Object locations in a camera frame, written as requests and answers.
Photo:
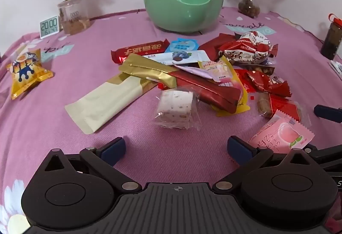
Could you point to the white blueberry packet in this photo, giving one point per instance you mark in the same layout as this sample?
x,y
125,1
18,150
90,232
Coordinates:
x,y
171,57

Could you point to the red chocolate bar wrapper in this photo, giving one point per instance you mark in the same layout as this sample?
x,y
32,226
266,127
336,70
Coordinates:
x,y
139,51

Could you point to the white digital clock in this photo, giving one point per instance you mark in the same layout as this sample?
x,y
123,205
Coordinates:
x,y
49,27

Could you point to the pink printed tablecloth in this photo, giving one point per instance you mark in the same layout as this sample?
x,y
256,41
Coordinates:
x,y
80,57

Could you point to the green plastic bowl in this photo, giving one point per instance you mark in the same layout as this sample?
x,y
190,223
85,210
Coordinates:
x,y
184,15

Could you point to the nougat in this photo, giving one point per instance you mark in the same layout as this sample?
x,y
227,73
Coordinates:
x,y
175,107

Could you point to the cream and gold long packet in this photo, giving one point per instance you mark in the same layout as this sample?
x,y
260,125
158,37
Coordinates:
x,y
107,101

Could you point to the small white object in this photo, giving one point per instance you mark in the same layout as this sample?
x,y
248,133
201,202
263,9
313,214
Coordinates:
x,y
337,67

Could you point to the dark bottle with red cap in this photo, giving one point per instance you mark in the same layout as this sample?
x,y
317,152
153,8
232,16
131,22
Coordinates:
x,y
331,41

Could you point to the red crinkled snack packet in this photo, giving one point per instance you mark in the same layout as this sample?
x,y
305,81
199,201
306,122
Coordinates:
x,y
267,83

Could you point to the gold and red long packet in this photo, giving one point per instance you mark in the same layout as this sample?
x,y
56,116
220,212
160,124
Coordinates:
x,y
149,69

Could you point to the yellow cartoon snack packet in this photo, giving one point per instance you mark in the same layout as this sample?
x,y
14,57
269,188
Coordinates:
x,y
25,71

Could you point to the pale lilac small packet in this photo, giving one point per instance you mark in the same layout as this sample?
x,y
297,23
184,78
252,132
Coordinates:
x,y
195,71

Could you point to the pink peach candy packet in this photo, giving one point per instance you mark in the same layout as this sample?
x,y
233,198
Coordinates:
x,y
280,132

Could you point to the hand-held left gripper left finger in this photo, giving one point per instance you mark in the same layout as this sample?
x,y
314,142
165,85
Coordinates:
x,y
115,149

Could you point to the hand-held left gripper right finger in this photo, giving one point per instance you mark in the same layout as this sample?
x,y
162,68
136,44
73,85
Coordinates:
x,y
239,148

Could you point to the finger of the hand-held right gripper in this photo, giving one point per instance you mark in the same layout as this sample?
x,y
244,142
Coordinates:
x,y
327,113
331,156

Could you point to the red and white snack bag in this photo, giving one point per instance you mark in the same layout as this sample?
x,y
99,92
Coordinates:
x,y
247,48

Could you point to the small red packet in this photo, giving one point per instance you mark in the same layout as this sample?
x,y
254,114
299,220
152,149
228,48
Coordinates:
x,y
241,79

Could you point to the dark brown nut packet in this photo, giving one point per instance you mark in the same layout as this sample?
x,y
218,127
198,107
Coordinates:
x,y
259,68

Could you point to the blue jelly packet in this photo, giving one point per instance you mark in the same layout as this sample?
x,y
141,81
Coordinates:
x,y
183,45

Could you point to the yellow and pink packet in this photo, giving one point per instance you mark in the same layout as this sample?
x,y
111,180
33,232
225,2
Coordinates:
x,y
224,71

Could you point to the red and clear cookie packet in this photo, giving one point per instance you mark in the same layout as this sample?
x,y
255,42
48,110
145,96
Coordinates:
x,y
283,107

